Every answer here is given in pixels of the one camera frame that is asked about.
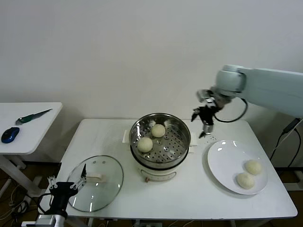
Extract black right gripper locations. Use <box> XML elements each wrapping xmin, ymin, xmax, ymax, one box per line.
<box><xmin>190</xmin><ymin>104</ymin><xmax>220</xmax><ymax>139</ymax></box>

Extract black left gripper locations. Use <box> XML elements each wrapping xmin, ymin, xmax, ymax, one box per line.
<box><xmin>47</xmin><ymin>163</ymin><xmax>87</xmax><ymax>212</ymax></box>

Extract glass lid with white handle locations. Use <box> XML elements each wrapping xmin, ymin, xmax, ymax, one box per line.
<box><xmin>68</xmin><ymin>155</ymin><xmax>125</xmax><ymax>212</ymax></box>

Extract white steamed baozi bun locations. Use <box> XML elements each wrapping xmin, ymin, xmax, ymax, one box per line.
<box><xmin>137</xmin><ymin>137</ymin><xmax>153</xmax><ymax>153</ymax></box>
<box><xmin>236</xmin><ymin>172</ymin><xmax>256</xmax><ymax>190</ymax></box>
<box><xmin>151</xmin><ymin>124</ymin><xmax>166</xmax><ymax>138</ymax></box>
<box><xmin>244</xmin><ymin>159</ymin><xmax>263</xmax><ymax>175</ymax></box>

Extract stainless steel steamer basket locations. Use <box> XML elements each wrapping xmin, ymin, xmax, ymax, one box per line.
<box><xmin>122</xmin><ymin>113</ymin><xmax>198</xmax><ymax>166</ymax></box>

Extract white round plate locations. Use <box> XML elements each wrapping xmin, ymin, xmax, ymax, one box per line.
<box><xmin>207</xmin><ymin>140</ymin><xmax>269</xmax><ymax>196</ymax></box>

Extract white power strip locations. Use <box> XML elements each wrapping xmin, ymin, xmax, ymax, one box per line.
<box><xmin>9</xmin><ymin>195</ymin><xmax>32</xmax><ymax>208</ymax></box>

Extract white side table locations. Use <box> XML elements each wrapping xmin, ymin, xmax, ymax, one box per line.
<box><xmin>0</xmin><ymin>102</ymin><xmax>63</xmax><ymax>197</ymax></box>

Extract blue black computer mouse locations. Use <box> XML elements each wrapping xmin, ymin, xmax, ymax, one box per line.
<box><xmin>1</xmin><ymin>126</ymin><xmax>20</xmax><ymax>144</ymax></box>

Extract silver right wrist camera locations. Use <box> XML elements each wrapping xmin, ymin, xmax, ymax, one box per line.
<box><xmin>196</xmin><ymin>88</ymin><xmax>215</xmax><ymax>104</ymax></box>

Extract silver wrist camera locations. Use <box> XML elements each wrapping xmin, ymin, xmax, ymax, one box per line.
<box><xmin>196</xmin><ymin>88</ymin><xmax>215</xmax><ymax>104</ymax></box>
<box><xmin>21</xmin><ymin>214</ymin><xmax>57</xmax><ymax>227</ymax></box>

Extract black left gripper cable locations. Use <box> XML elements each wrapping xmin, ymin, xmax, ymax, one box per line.
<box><xmin>37</xmin><ymin>192</ymin><xmax>54</xmax><ymax>215</ymax></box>

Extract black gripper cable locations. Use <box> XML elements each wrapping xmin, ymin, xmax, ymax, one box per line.
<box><xmin>37</xmin><ymin>192</ymin><xmax>54</xmax><ymax>215</ymax></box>
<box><xmin>214</xmin><ymin>98</ymin><xmax>249</xmax><ymax>123</ymax></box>

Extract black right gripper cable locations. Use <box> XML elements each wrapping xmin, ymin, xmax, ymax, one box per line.
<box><xmin>214</xmin><ymin>98</ymin><xmax>249</xmax><ymax>123</ymax></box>

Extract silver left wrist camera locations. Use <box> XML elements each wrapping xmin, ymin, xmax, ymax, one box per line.
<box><xmin>21</xmin><ymin>214</ymin><xmax>57</xmax><ymax>227</ymax></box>

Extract tangled floor cables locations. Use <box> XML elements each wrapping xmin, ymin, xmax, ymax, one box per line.
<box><xmin>0</xmin><ymin>182</ymin><xmax>40</xmax><ymax>227</ymax></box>

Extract green handled knife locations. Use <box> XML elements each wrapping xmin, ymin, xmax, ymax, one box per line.
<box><xmin>15</xmin><ymin>108</ymin><xmax>53</xmax><ymax>125</ymax></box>

